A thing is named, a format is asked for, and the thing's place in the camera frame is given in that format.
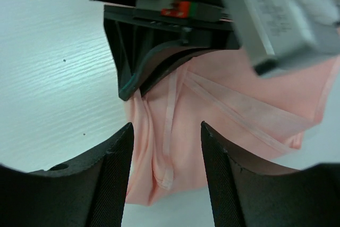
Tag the pink satin napkin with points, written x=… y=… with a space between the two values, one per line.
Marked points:
x=267 y=117

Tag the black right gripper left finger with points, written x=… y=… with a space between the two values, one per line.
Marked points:
x=88 y=190

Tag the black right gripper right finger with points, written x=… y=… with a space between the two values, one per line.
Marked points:
x=247 y=190

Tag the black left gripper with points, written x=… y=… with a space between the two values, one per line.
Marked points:
x=151 y=41

